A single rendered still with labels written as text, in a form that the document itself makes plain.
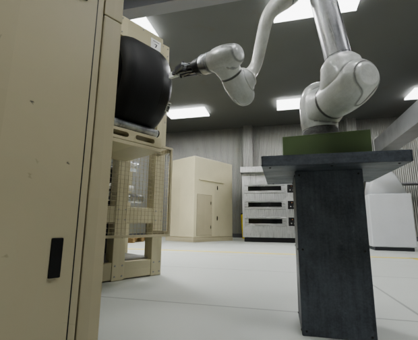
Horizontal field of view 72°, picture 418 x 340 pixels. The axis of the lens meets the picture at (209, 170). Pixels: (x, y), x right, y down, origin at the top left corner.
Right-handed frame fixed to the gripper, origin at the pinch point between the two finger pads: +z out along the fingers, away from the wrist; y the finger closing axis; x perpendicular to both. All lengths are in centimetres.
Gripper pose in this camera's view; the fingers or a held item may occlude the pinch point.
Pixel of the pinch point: (174, 74)
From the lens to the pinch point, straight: 154.0
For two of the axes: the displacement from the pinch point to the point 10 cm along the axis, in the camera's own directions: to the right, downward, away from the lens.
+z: -7.2, -0.2, 6.9
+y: -6.8, -1.4, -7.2
